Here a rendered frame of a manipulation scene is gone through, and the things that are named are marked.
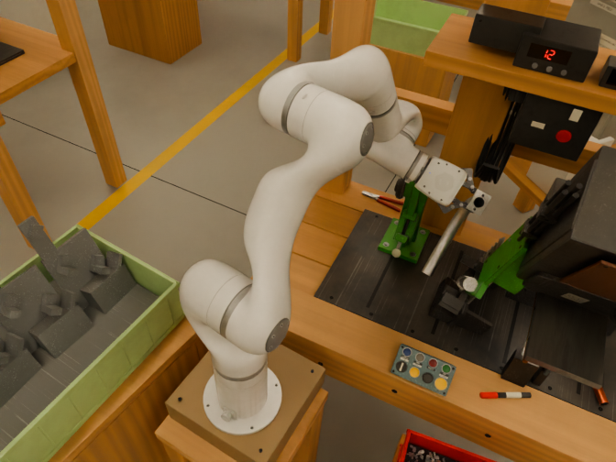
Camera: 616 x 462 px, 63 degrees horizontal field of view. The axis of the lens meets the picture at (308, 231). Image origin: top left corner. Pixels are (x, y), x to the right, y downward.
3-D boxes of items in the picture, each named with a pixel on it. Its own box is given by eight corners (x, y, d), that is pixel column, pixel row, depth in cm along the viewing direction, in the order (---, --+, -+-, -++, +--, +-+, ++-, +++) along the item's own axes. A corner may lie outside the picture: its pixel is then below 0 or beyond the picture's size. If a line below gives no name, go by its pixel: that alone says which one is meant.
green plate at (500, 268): (502, 307, 130) (555, 265, 113) (474, 290, 130) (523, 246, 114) (510, 276, 137) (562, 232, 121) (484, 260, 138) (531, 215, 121)
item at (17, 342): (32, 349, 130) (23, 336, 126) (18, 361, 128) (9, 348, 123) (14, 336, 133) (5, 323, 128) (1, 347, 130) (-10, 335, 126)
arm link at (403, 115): (383, 46, 108) (400, 117, 136) (346, 107, 106) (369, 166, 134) (421, 59, 105) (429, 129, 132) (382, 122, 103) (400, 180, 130)
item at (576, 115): (576, 163, 124) (605, 111, 113) (507, 143, 128) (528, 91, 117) (580, 137, 132) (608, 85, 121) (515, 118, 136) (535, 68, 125)
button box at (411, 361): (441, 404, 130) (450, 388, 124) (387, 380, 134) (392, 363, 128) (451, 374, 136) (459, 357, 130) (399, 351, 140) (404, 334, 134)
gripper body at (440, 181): (409, 185, 126) (448, 208, 125) (431, 149, 124) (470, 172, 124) (407, 186, 133) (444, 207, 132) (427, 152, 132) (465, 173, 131)
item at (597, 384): (596, 392, 109) (602, 386, 107) (521, 362, 113) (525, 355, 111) (606, 269, 134) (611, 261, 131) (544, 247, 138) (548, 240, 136)
